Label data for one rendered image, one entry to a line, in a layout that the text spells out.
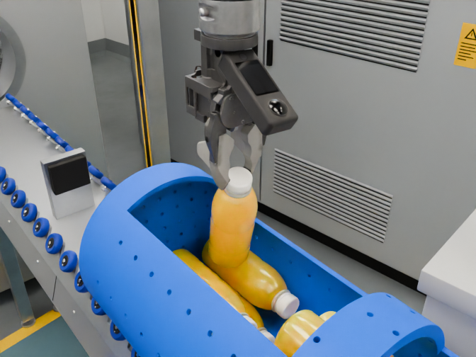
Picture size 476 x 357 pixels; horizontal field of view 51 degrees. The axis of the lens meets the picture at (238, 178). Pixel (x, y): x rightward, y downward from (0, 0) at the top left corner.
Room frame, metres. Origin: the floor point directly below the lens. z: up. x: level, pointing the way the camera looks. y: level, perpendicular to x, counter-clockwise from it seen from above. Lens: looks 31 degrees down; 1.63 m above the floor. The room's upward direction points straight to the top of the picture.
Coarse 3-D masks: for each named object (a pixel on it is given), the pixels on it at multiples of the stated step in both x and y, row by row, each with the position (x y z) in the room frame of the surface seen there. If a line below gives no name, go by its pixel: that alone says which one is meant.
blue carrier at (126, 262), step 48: (144, 192) 0.62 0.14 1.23; (192, 192) 0.73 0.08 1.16; (96, 240) 0.58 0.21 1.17; (144, 240) 0.54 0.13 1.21; (192, 240) 0.73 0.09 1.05; (288, 240) 0.63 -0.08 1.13; (96, 288) 0.55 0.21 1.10; (144, 288) 0.48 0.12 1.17; (192, 288) 0.44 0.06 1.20; (288, 288) 0.61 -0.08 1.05; (336, 288) 0.55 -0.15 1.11; (144, 336) 0.44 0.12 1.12; (192, 336) 0.40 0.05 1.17; (240, 336) 0.37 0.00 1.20; (336, 336) 0.35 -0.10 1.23; (384, 336) 0.34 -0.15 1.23; (432, 336) 0.39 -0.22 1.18
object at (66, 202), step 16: (48, 160) 0.99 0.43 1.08; (64, 160) 1.00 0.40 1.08; (80, 160) 1.01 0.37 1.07; (48, 176) 0.97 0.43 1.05; (64, 176) 0.98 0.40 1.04; (80, 176) 1.00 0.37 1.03; (48, 192) 0.98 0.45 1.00; (64, 192) 0.98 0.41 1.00; (80, 192) 1.01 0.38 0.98; (64, 208) 0.99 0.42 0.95; (80, 208) 1.01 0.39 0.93
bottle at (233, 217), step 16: (224, 192) 0.60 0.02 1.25; (224, 208) 0.58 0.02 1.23; (240, 208) 0.58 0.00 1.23; (256, 208) 0.60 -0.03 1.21; (224, 224) 0.59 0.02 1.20; (240, 224) 0.58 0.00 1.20; (224, 240) 0.60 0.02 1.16; (240, 240) 0.60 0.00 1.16; (224, 256) 0.61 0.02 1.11; (240, 256) 0.62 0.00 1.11
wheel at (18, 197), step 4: (16, 192) 1.02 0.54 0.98; (20, 192) 1.01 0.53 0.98; (24, 192) 1.02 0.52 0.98; (12, 196) 1.02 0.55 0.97; (16, 196) 1.01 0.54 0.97; (20, 196) 1.00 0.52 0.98; (24, 196) 1.00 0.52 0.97; (12, 200) 1.01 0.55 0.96; (16, 200) 1.00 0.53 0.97; (20, 200) 0.99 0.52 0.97; (24, 200) 1.00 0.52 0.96; (12, 204) 1.00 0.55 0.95; (16, 204) 0.99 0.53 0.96; (20, 204) 0.99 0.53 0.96
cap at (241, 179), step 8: (232, 168) 0.61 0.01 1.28; (240, 168) 0.61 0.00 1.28; (232, 176) 0.59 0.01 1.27; (240, 176) 0.60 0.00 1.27; (248, 176) 0.60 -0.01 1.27; (232, 184) 0.58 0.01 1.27; (240, 184) 0.58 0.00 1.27; (248, 184) 0.58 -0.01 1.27; (232, 192) 0.58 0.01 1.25; (240, 192) 0.58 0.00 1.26
